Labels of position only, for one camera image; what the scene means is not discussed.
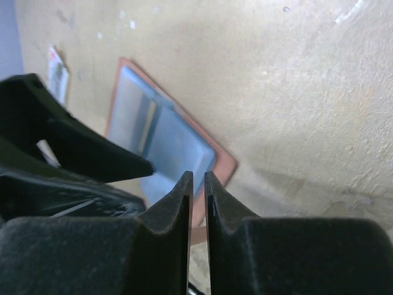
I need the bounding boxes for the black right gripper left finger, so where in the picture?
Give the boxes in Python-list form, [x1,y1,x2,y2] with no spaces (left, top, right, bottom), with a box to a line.
[1,171,193,294]

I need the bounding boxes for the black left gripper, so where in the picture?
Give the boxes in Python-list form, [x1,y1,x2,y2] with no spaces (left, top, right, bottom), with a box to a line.
[1,74,154,219]

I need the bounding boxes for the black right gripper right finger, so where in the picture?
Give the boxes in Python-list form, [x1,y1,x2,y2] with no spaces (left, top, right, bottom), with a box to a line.
[204,171,392,294]

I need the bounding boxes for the pink leather card holder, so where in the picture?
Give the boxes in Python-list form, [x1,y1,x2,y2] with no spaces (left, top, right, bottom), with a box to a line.
[106,57,238,245]

